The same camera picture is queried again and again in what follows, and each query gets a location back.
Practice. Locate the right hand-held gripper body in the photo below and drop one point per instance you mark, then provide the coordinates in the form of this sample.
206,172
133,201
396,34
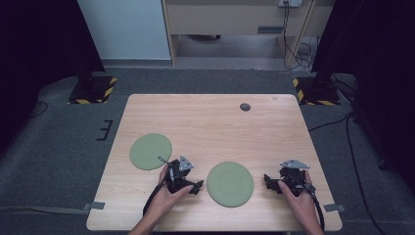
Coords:
293,178

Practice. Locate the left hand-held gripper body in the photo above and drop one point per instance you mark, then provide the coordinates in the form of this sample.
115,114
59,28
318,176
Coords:
177,176

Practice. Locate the green round plate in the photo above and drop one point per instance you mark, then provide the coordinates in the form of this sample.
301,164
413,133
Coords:
230,184
150,151

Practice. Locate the person's right hand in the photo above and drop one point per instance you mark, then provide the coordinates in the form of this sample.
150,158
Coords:
301,205

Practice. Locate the person's left hand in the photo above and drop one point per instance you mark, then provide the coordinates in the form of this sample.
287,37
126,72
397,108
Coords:
163,204

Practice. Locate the grey tape tab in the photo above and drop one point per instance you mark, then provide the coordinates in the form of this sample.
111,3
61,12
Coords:
95,205
334,207

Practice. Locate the dark round table grommet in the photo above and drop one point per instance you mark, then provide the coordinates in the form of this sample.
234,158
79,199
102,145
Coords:
245,106

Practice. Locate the black stand base striped edge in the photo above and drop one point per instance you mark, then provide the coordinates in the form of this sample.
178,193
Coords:
93,89
314,93

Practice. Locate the grey desk label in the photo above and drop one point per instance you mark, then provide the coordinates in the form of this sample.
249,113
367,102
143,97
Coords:
270,29

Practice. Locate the dark curtain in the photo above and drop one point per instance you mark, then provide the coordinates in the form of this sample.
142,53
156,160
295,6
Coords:
39,49
375,49

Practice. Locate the white panel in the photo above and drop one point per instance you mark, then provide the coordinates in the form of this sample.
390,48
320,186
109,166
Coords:
124,29

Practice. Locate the grey power strip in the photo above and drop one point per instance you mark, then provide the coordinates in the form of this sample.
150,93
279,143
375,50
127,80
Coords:
289,2

